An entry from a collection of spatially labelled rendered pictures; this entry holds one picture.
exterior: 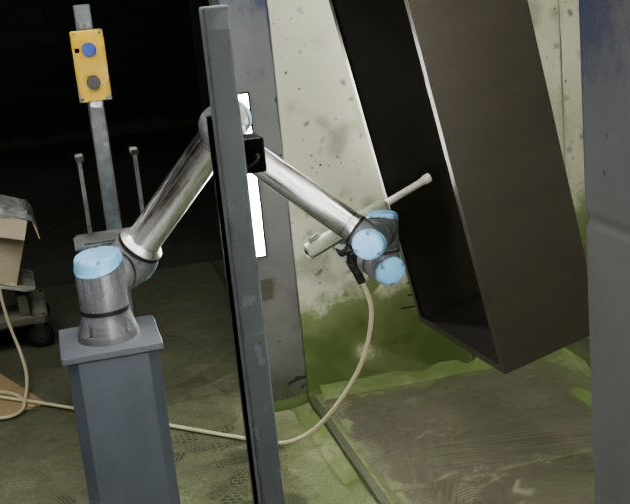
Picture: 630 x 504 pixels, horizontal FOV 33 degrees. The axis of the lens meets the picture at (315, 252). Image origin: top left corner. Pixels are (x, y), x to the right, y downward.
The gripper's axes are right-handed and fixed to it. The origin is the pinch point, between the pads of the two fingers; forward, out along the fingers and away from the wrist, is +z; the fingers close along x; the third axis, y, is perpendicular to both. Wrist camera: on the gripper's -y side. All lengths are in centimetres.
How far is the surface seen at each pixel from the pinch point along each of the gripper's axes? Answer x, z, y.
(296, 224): 4, 64, 12
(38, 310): -100, 217, 34
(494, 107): 45, -50, -29
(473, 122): 37, -50, -29
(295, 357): -23, 63, 58
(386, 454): -22, -2, 76
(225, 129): -40, -120, -83
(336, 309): 1, 61, 50
